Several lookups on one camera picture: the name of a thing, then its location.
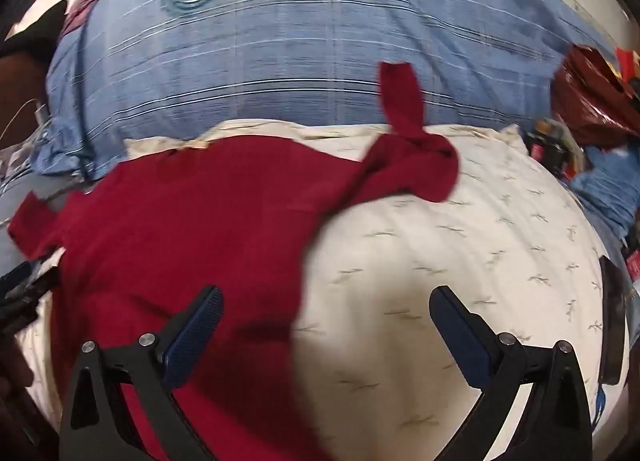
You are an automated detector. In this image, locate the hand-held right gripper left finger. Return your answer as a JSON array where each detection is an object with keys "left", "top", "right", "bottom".
[{"left": 59, "top": 285, "right": 224, "bottom": 461}]

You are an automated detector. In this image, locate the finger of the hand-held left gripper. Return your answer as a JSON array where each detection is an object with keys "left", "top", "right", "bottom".
[{"left": 0, "top": 261, "right": 59, "bottom": 338}]

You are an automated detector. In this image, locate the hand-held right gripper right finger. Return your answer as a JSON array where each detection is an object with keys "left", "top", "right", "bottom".
[{"left": 429, "top": 285, "right": 594, "bottom": 461}]

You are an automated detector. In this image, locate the red shirt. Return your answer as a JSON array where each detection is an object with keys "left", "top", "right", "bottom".
[{"left": 9, "top": 61, "right": 461, "bottom": 461}]

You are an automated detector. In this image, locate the cream printed bed sheet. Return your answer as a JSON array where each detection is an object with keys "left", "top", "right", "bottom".
[{"left": 15, "top": 118, "right": 626, "bottom": 461}]

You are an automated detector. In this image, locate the black flat object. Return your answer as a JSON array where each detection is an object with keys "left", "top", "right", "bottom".
[{"left": 597, "top": 256, "right": 629, "bottom": 387}]

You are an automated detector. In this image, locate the blue cloth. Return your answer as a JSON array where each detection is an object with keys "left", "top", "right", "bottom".
[{"left": 570, "top": 145, "right": 640, "bottom": 242}]

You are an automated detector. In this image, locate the black cloth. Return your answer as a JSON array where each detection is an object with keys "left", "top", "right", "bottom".
[{"left": 0, "top": 0, "right": 69, "bottom": 62}]

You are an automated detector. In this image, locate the dark red plastic bag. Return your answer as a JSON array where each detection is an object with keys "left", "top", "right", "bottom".
[{"left": 552, "top": 44, "right": 640, "bottom": 152}]

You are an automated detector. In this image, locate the blue striped blanket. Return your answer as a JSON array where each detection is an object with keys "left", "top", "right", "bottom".
[{"left": 35, "top": 0, "right": 621, "bottom": 182}]

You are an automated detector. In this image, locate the white cable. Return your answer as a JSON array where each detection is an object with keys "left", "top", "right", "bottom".
[{"left": 9, "top": 98, "right": 51, "bottom": 143}]

